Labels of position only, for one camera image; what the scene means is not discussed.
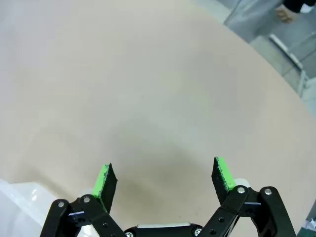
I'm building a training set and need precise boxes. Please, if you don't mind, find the clear plastic basket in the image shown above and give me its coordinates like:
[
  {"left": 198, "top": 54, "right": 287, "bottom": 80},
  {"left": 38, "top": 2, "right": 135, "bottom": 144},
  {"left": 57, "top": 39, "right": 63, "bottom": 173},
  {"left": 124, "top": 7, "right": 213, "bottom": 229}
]
[{"left": 0, "top": 178, "right": 96, "bottom": 237}]

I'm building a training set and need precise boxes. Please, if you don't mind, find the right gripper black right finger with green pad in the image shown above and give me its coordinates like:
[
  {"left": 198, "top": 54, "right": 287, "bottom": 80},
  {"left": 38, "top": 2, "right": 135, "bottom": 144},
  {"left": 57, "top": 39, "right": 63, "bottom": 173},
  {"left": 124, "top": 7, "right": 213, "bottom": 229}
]
[{"left": 201, "top": 157, "right": 296, "bottom": 237}]

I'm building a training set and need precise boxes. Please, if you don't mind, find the white metal frame bar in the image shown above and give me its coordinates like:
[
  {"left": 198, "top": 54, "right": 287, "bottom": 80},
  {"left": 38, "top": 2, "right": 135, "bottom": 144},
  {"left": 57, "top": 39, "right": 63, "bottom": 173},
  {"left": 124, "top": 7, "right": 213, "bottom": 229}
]
[{"left": 268, "top": 33, "right": 310, "bottom": 96}]

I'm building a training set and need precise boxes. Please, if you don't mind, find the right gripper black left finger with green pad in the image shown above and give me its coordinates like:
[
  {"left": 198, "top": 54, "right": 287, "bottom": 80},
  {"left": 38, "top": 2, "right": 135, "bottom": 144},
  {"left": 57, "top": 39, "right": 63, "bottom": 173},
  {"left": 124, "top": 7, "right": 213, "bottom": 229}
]
[{"left": 40, "top": 162, "right": 125, "bottom": 237}]

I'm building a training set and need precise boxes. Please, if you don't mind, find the person's bare hand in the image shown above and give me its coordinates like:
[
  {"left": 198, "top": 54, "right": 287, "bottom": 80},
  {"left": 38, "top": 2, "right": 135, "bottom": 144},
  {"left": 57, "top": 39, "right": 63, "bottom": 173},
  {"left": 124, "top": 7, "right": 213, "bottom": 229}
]
[{"left": 275, "top": 4, "right": 295, "bottom": 23}]

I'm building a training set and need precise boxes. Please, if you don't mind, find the green box with white paper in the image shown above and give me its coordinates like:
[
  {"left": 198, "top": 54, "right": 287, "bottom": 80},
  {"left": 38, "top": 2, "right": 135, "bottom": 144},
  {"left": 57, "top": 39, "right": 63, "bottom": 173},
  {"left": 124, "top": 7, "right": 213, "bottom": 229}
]
[{"left": 297, "top": 216, "right": 316, "bottom": 237}]

